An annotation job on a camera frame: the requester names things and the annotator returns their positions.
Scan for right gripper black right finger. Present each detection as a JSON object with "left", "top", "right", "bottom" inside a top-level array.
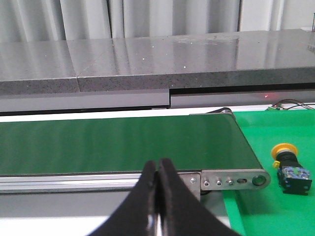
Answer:
[{"left": 157, "top": 158, "right": 239, "bottom": 236}]

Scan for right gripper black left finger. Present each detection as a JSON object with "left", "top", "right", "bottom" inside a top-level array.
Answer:
[{"left": 90, "top": 161, "right": 157, "bottom": 236}]

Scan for green conveyor belt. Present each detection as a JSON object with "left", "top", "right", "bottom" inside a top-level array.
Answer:
[{"left": 0, "top": 114, "right": 260, "bottom": 175}]

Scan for bright green mat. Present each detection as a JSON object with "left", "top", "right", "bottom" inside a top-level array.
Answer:
[{"left": 223, "top": 110, "right": 315, "bottom": 236}]

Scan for grey cabinet front panel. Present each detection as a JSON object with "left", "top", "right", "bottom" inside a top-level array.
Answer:
[{"left": 0, "top": 88, "right": 315, "bottom": 112}]

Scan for grey stone countertop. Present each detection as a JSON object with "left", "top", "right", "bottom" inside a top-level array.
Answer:
[{"left": 0, "top": 29, "right": 315, "bottom": 95}]

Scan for white curtain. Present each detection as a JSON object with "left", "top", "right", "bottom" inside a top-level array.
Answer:
[{"left": 0, "top": 0, "right": 315, "bottom": 42}]

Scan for steel conveyor end bracket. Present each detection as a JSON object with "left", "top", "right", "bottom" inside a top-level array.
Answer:
[{"left": 178, "top": 169, "right": 271, "bottom": 199}]

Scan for aluminium conveyor frame rail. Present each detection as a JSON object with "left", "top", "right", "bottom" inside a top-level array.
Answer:
[{"left": 0, "top": 172, "right": 142, "bottom": 194}]

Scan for yellow push button switch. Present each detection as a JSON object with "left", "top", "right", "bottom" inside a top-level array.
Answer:
[{"left": 271, "top": 143, "right": 312, "bottom": 196}]

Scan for red black wires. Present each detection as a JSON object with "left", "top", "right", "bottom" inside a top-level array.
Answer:
[{"left": 265, "top": 98, "right": 315, "bottom": 111}]

